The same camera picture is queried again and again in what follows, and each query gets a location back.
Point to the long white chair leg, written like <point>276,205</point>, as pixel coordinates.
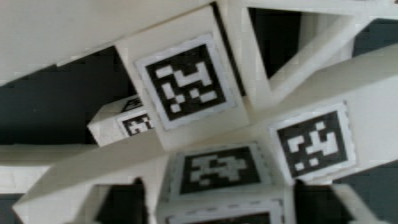
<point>122,121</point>

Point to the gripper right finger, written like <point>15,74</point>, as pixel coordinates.
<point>329,205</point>

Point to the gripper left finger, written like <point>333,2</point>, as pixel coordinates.
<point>114,205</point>

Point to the short white leg block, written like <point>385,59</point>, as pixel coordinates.
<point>223,188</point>

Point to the white chair back frame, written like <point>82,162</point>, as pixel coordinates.
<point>321,95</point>

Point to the white chair seat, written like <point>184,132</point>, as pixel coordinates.
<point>182,74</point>

